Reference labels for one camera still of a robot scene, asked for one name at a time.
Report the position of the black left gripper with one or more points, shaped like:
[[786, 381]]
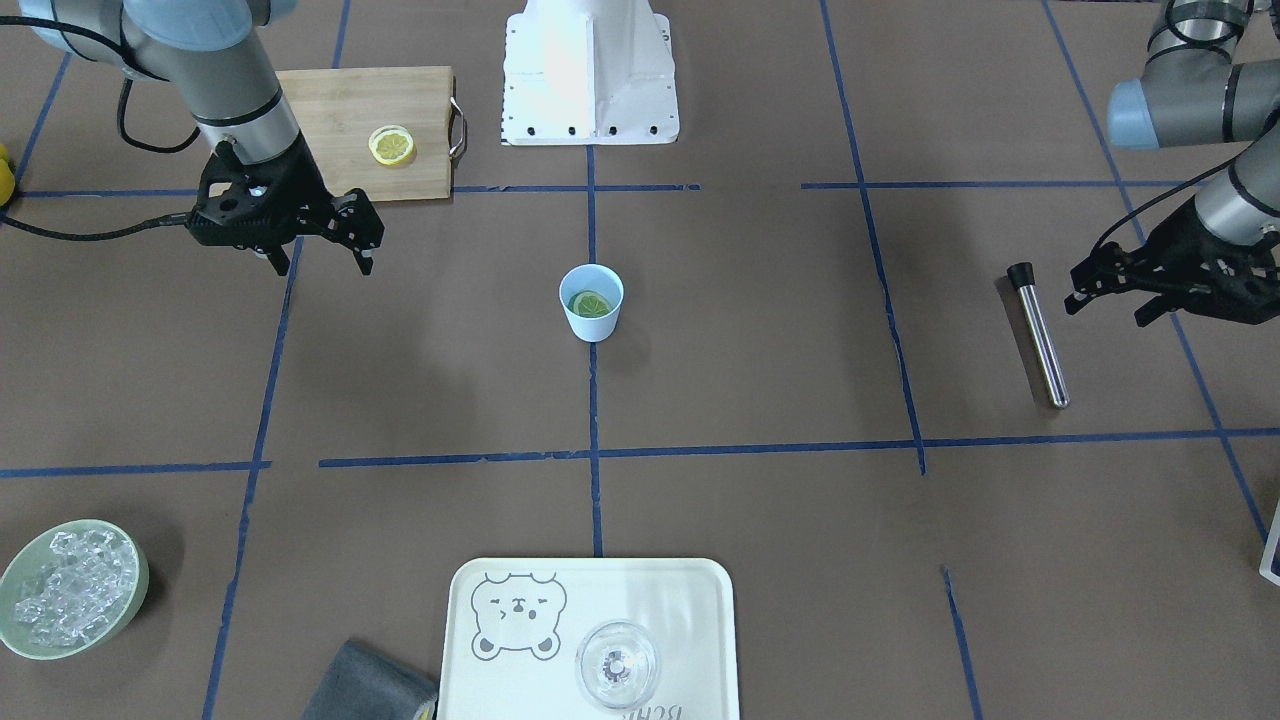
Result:
[[1176, 252]]

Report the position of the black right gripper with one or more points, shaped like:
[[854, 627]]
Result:
[[296, 192]]

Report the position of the clear wine glass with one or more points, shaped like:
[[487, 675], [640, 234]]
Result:
[[618, 666]]

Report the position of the grey folded cloth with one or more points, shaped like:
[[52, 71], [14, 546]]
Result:
[[363, 684]]

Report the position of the lemon slices on board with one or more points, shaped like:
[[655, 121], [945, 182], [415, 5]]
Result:
[[391, 146]]

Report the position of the light blue paper cup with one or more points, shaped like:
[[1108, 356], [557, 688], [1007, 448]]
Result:
[[599, 278]]

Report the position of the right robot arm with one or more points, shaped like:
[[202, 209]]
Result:
[[209, 50]]

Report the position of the lemon slice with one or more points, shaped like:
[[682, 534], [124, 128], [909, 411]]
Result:
[[589, 304]]

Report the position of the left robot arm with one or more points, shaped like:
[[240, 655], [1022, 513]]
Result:
[[1191, 92]]

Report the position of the green bowl of ice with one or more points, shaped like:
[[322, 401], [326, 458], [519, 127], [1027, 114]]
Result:
[[71, 589]]

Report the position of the yellow fruit at edge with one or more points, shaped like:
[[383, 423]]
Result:
[[8, 178]]

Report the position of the cream bear serving tray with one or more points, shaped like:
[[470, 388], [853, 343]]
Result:
[[514, 627]]

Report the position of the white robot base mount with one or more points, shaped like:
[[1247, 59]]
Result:
[[589, 73]]

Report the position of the bamboo cutting board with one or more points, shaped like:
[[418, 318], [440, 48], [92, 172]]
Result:
[[340, 109]]

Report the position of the steel muddler black tip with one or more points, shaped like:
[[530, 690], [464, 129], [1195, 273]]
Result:
[[1023, 282]]

